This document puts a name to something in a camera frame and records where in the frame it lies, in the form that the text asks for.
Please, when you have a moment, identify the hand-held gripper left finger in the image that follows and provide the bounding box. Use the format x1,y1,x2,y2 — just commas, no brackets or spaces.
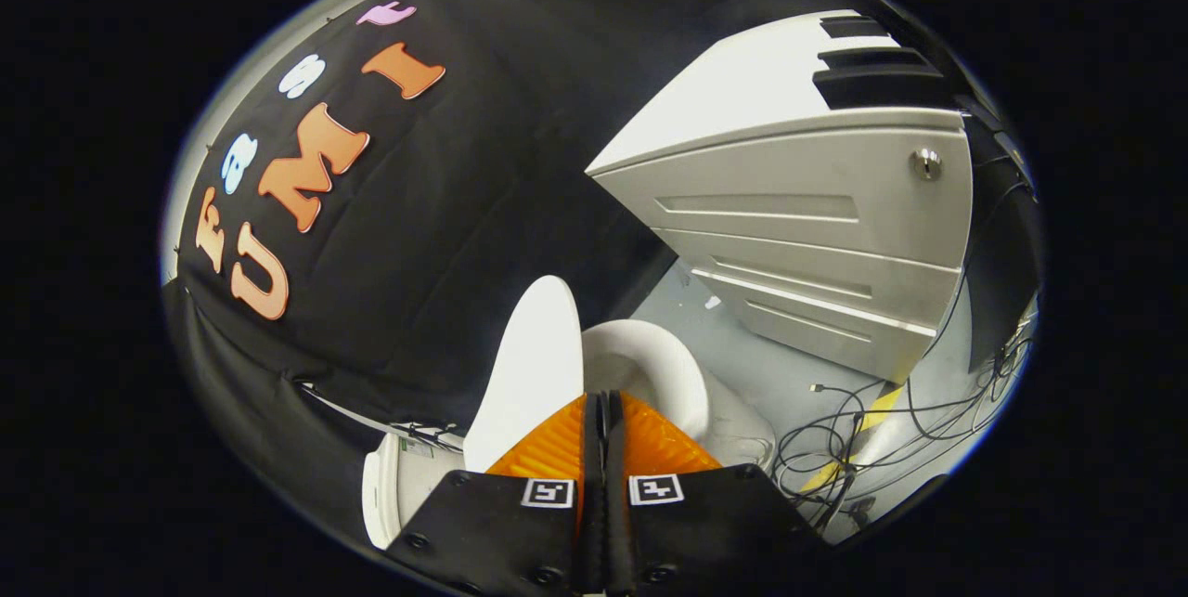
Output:
385,390,610,597

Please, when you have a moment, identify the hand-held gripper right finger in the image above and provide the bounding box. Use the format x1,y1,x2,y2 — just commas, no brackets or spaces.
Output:
609,390,829,597

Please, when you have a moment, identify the metal backdrop stand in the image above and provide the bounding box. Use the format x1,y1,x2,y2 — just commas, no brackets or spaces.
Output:
295,379,465,438

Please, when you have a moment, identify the yellow and black floor tape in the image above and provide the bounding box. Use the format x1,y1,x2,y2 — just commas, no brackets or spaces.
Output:
801,383,907,495

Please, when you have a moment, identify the black backdrop cloth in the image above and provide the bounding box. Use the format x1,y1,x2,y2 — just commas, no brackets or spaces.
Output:
162,0,1048,533

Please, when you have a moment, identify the white drawer cabinet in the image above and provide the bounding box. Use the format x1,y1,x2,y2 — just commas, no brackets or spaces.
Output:
586,9,975,385

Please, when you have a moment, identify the bundle of black cables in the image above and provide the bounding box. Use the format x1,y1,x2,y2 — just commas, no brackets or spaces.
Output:
773,295,1034,535

